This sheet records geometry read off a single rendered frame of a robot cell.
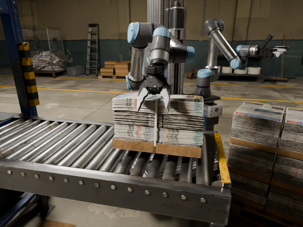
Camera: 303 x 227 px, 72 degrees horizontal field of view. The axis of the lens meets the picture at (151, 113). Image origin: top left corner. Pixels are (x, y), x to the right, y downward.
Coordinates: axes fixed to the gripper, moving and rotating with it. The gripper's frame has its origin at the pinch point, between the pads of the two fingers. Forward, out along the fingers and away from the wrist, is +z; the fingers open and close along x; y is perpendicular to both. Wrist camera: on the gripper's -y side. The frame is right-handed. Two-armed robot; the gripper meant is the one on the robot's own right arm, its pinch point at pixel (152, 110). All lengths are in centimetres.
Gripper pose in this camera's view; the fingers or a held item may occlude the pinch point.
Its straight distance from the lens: 77.4
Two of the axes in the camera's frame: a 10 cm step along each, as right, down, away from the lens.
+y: 1.9, 2.8, 9.4
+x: -9.7, -0.5, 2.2
